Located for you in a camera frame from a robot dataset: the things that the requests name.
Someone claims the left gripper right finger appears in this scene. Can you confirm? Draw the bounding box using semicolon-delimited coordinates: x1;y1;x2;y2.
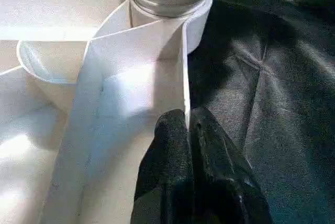
188;106;274;224

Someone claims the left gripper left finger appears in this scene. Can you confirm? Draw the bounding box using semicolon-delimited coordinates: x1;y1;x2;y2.
130;109;192;224

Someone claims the white plastic table top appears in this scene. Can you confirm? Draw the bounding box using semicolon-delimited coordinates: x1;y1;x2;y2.
0;0;214;224

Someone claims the black plastic mat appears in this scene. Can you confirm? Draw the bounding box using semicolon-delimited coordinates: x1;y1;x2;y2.
0;0;335;224

